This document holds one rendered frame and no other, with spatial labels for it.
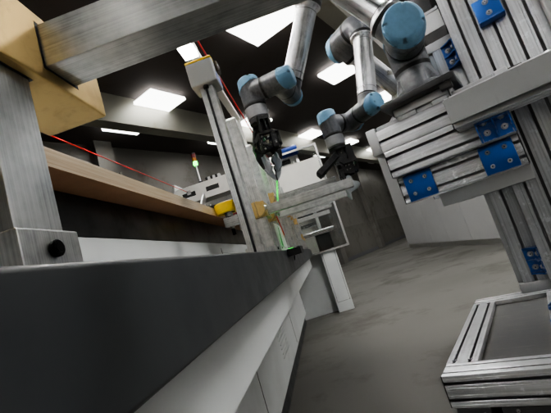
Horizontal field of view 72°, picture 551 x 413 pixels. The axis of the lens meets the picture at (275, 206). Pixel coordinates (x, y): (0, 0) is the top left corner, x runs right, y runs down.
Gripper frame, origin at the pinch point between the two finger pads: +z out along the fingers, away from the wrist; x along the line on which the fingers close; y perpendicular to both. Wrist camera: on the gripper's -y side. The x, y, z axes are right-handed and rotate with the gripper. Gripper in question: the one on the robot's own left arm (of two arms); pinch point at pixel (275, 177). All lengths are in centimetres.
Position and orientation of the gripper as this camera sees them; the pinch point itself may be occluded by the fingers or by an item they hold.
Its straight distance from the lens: 126.8
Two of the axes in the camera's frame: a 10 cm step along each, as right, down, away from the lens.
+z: 2.9, 9.4, -1.4
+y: 2.1, -2.1, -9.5
